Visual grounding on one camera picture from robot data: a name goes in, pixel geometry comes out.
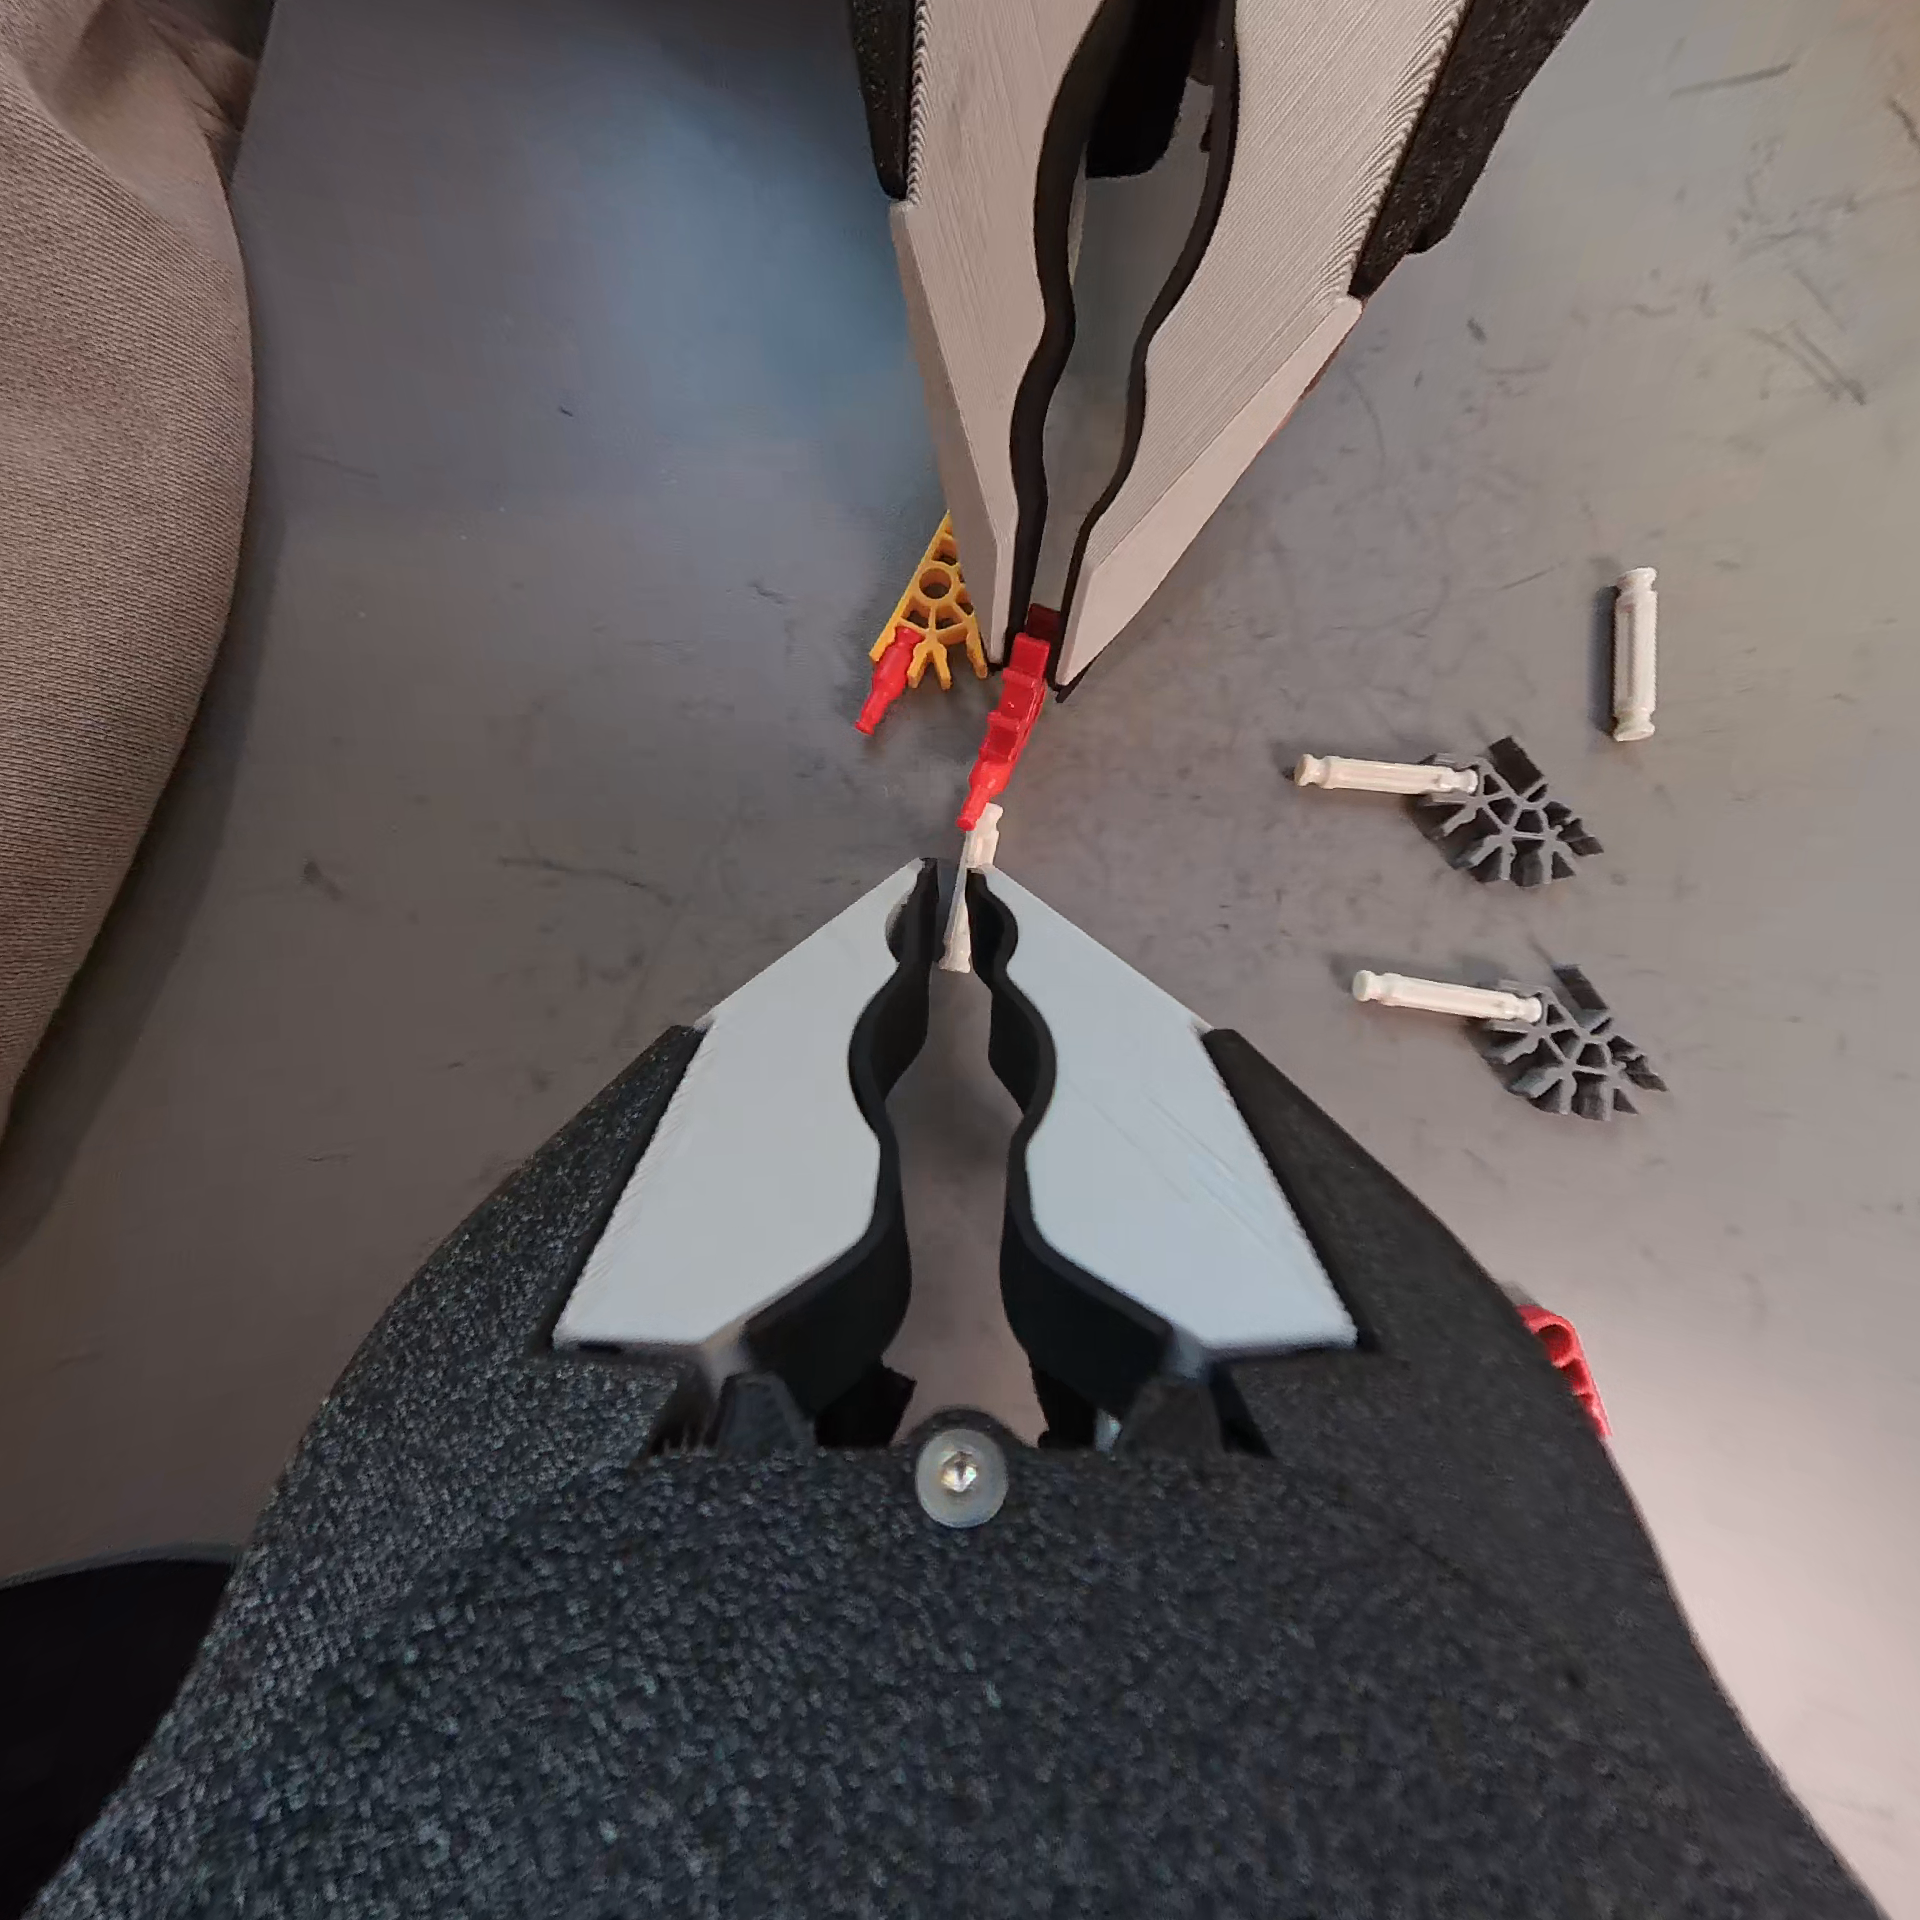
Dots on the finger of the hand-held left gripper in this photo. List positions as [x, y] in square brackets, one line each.
[973, 300]
[1259, 346]

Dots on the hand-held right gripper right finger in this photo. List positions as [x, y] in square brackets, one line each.
[1155, 1184]

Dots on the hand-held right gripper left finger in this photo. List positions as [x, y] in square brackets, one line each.
[720, 1170]

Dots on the yellow toy connector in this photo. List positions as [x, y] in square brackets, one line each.
[937, 593]

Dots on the short white toy rod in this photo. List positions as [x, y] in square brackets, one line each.
[1372, 774]
[1433, 993]
[1635, 652]
[979, 843]

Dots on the red toy connector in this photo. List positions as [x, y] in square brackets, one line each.
[1021, 682]
[1558, 1359]

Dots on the grey toy connector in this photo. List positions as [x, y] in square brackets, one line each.
[1568, 1049]
[1499, 818]

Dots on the person's beige sweater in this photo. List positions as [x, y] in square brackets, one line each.
[105, 451]

